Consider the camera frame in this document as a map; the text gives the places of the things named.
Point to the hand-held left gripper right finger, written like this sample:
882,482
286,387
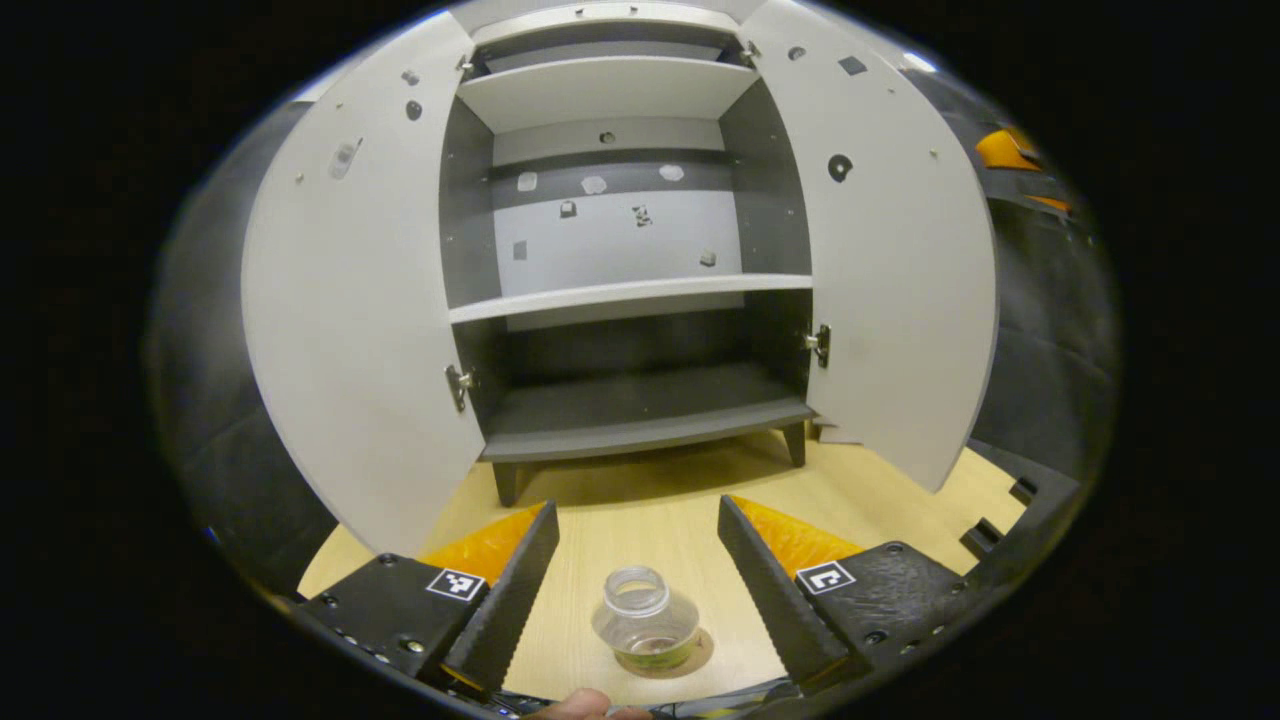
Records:
770,600

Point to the metal door hinge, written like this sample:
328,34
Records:
458,385
820,345
749,50
465,65

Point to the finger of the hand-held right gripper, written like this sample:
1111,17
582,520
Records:
1005,150
1050,202

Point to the white cabinet door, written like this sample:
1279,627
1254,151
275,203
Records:
350,300
900,250

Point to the green label plastic bottle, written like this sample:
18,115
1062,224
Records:
640,625

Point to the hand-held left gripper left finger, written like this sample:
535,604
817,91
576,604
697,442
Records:
505,610

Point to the grey white cabinet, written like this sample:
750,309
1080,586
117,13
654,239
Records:
620,400

